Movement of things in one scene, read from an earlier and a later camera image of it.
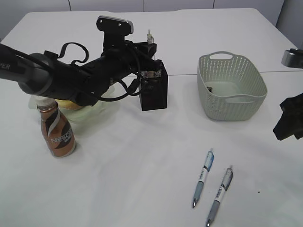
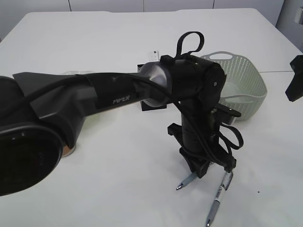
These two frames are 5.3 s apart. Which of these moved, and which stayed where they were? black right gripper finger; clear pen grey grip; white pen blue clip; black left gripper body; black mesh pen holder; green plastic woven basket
Moved: white pen blue clip; black left gripper body; black right gripper finger
Stayed: clear pen grey grip; green plastic woven basket; black mesh pen holder
